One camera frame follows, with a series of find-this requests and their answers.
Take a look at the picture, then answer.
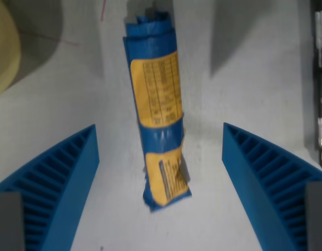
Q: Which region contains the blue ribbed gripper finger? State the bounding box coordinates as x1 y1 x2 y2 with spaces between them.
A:
221 122 322 251
0 123 100 251

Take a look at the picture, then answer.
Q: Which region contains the blue bag with yellow label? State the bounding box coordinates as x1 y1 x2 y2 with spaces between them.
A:
122 1 193 214

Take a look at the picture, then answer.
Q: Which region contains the yellow masking tape roll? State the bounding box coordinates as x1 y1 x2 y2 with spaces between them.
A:
0 0 21 99

